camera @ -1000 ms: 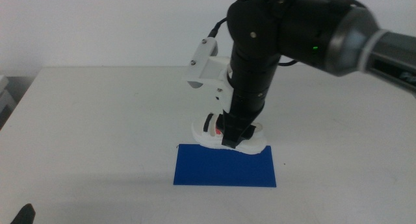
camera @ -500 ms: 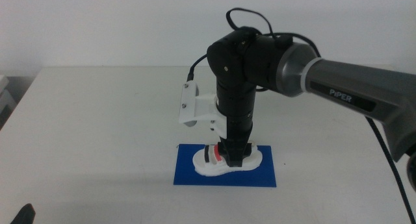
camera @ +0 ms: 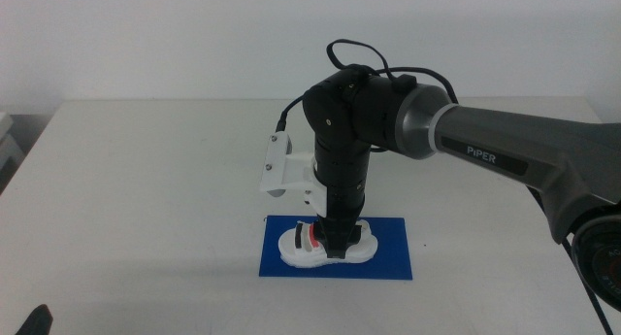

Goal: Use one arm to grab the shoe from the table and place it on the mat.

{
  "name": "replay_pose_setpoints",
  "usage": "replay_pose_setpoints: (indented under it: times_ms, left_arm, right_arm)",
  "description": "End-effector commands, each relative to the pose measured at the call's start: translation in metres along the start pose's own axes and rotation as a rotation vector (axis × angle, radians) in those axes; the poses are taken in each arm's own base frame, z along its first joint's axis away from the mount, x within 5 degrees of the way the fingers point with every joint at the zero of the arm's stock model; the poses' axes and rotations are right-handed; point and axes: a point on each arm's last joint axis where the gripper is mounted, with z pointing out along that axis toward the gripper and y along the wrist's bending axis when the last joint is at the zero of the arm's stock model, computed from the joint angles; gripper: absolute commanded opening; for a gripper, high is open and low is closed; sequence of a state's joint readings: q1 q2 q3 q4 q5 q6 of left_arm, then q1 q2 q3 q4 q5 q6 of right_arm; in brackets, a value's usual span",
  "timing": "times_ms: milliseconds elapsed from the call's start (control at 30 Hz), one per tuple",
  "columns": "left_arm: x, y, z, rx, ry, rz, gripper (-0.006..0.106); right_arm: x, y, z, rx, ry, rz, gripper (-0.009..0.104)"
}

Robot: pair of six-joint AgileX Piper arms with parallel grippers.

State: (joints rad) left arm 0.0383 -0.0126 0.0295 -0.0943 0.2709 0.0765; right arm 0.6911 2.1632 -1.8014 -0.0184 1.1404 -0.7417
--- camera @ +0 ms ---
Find white sandal shoe coloured straps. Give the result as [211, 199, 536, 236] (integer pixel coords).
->
[278, 218, 379, 269]

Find blue rectangular mat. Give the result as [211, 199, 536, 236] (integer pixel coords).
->
[258, 215, 414, 282]

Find white wrist camera with mount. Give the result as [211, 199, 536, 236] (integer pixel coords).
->
[259, 131, 327, 218]

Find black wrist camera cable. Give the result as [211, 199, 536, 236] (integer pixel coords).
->
[275, 38, 460, 134]

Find black arm base cable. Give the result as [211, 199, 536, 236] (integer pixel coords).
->
[526, 186, 615, 335]

